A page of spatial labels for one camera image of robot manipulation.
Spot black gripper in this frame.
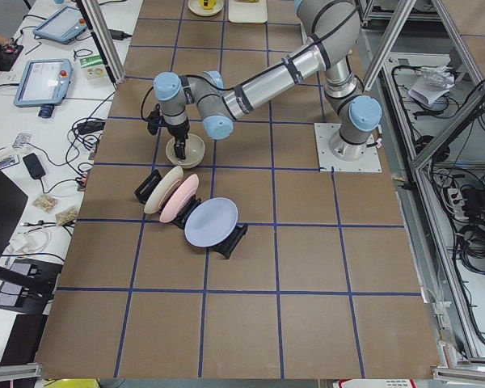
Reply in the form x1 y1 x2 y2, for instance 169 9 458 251
166 119 189 160

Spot cream ceramic bowl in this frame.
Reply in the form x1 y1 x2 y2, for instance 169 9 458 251
166 133 205 169

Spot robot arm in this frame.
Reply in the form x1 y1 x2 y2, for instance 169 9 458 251
146 1 382 161

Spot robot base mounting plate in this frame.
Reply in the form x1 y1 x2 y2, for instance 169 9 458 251
314 123 382 174

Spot cream plate in rack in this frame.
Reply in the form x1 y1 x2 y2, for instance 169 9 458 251
144 166 183 214

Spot pink plate in rack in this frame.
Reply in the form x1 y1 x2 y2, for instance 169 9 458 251
159 174 200 223

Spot lavender plate in rack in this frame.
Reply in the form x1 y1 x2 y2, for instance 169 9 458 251
184 197 238 247

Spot black dish rack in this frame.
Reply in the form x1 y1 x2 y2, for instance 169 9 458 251
134 170 248 259

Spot green white box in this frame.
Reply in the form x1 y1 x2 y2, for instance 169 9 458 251
79 55 108 79

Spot black power adapter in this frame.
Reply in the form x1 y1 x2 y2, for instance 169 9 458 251
109 29 132 40

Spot cream round plate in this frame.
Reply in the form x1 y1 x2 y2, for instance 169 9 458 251
188 0 224 17

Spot white rectangular tray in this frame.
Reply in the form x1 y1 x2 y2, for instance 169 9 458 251
228 0 268 23

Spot black smartphone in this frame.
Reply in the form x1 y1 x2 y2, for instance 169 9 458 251
23 153 46 179

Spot lower teach pendant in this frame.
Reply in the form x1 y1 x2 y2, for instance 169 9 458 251
14 58 73 108

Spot teach pendant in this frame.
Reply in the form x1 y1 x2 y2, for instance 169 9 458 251
33 6 86 44
14 58 73 108

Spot upper teach pendant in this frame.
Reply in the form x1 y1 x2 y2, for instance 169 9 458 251
33 6 86 44

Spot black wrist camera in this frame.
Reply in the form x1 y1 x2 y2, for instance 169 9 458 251
147 110 162 136

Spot black cables on desk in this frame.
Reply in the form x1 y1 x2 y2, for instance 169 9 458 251
36 91 116 195

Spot aluminium frame post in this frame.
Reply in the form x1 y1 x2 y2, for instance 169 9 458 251
76 0 126 85

